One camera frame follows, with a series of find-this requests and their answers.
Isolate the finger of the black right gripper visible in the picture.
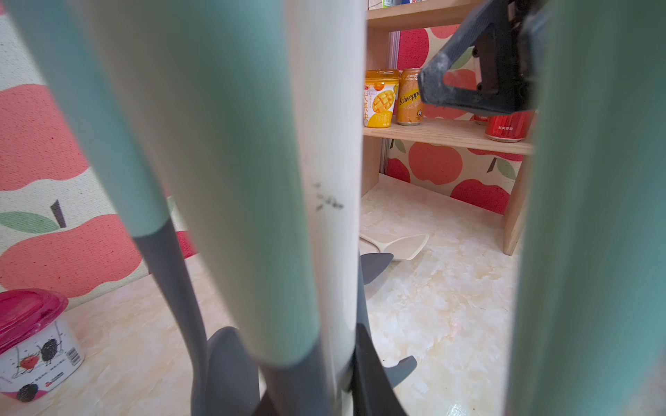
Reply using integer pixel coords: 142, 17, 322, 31
418, 1, 520, 116

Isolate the white utensil rack stand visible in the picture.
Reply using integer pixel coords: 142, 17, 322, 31
283, 0, 370, 416

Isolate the beige spatula mint handle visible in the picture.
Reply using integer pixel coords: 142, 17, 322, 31
359, 233, 429, 261

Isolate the grey slotted utensil mint handle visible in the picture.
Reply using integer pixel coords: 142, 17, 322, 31
504, 1, 665, 415

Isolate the red cola can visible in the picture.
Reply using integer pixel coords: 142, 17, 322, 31
485, 111, 535, 142

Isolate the wooden shelf unit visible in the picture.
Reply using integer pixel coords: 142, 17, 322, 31
362, 0, 533, 256

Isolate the orange schweppes can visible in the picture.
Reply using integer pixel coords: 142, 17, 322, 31
396, 69, 423, 126

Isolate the yellow mango cup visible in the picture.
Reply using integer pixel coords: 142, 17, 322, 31
364, 69, 400, 128

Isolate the pink lid yogurt cup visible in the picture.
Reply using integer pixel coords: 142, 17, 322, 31
1, 289, 85, 403

